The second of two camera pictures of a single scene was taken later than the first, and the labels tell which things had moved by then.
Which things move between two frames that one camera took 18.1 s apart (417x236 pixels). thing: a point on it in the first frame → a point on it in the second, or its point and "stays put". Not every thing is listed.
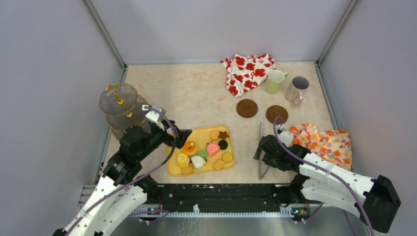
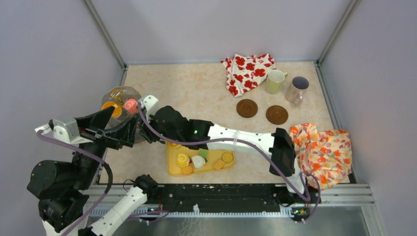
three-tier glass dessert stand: (123, 105) stays put
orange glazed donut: (189, 147) → (117, 110)
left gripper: (182, 135) → (124, 132)
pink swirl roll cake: (213, 148) → (131, 105)
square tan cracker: (219, 164) stays put
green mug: (275, 79) stays put
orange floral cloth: (333, 145) stays put
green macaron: (202, 153) stays put
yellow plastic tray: (207, 149) stays put
